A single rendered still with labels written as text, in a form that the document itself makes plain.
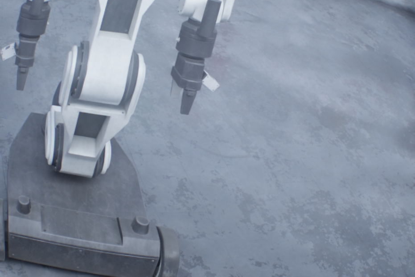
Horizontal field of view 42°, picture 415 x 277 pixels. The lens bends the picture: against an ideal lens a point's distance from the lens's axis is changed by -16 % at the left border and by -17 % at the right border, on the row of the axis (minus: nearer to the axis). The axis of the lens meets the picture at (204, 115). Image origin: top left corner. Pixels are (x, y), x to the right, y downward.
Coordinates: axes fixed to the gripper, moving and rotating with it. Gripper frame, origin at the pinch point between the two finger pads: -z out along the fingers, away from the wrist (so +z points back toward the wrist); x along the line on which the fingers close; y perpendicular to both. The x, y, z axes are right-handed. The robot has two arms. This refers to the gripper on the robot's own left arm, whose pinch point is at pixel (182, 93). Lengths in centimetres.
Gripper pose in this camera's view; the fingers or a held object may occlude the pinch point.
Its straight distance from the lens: 158.9
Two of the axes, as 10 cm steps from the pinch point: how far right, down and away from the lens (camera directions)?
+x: 2.6, 3.8, -8.9
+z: 2.5, -9.1, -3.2
